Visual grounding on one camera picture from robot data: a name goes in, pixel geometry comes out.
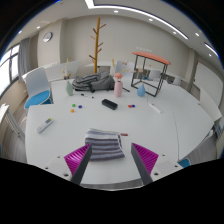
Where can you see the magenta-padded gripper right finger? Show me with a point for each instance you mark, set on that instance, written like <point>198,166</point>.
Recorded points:
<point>146,159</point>

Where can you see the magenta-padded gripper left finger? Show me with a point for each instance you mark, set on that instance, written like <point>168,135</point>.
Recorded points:
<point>78,159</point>

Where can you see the grey pink striped towel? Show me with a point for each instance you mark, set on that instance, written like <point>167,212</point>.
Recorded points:
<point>104,145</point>

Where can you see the small red flat object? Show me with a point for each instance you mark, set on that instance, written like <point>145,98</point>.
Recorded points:
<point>124,134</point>

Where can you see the blue chair seat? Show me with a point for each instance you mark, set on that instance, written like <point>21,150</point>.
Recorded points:
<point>184,163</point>

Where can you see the white remote control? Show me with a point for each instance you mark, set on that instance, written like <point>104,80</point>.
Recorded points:
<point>44,125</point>

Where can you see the blue round magnet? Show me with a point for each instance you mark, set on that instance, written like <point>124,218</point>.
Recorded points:
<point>133,106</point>
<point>79,107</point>

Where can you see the green round magnet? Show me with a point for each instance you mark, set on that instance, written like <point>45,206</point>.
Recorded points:
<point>73,105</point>

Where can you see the black whiteboard eraser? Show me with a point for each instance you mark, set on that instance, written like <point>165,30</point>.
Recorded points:
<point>109,104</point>

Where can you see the black marker pen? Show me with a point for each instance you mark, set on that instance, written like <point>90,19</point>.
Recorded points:
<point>87,95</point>

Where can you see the blue vase with dried stems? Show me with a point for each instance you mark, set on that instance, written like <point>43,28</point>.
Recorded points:
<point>141,91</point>

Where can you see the green vase with dried stems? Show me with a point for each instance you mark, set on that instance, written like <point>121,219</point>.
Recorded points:
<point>69,89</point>

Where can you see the pink vase with dried flowers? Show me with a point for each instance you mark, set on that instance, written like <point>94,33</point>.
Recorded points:
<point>118,89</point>

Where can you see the grey backpack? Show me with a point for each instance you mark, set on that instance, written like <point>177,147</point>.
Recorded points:
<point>95,81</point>

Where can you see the small white side desk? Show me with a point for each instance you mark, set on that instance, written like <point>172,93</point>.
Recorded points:
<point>6,115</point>

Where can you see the white chair with blue cushion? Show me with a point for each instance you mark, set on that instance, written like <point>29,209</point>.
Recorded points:
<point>36,81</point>

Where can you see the window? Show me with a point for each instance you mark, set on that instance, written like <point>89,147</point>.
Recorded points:
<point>5,70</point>

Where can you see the yellow wooden coat rack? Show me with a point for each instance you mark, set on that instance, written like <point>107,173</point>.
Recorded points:
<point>97,43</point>

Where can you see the grey curtain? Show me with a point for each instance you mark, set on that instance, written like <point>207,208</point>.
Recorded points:
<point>24,55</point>

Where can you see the long ceiling light strip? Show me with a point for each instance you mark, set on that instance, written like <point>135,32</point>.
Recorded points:
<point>140,12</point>

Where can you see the ceiling spot lights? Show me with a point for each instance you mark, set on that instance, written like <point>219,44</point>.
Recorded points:
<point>115,11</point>

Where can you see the orange-topped black frame side table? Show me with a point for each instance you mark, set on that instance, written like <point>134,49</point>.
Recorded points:
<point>151,56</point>

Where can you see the round wall clock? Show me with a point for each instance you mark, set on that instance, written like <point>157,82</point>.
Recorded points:
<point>47,37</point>

